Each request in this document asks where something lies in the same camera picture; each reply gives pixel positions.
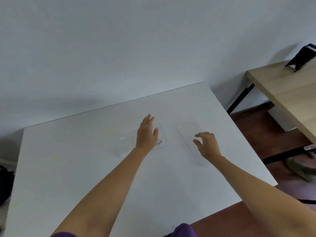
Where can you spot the person's right hand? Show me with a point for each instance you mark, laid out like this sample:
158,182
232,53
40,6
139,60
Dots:
209,145

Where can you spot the person's left hand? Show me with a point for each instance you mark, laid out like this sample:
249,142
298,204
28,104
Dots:
147,135

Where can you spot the clear compartment organizer box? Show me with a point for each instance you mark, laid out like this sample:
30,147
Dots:
126,143

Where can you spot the transparent box lid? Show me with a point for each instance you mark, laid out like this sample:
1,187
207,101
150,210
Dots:
187,138

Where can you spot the person's right forearm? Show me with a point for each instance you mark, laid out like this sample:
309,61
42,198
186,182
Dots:
264,197

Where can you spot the person's left forearm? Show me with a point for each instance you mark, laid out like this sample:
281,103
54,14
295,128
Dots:
103,197

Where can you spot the person's purple shirt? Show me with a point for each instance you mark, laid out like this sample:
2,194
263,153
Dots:
184,231

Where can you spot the black slanted desk leg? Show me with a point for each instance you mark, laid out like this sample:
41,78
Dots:
239,99

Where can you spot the black desk floor bar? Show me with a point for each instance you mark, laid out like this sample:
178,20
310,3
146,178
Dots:
288,153

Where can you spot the grey slipper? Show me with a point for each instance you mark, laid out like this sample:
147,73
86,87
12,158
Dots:
301,167

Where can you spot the light wooden desk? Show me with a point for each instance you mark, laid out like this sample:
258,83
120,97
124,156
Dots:
291,88

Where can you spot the black chair base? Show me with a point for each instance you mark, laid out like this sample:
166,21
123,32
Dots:
307,201

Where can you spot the black stand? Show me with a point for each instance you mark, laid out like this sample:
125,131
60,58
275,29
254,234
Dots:
300,57

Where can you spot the black bag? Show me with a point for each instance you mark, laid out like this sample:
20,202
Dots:
5,182

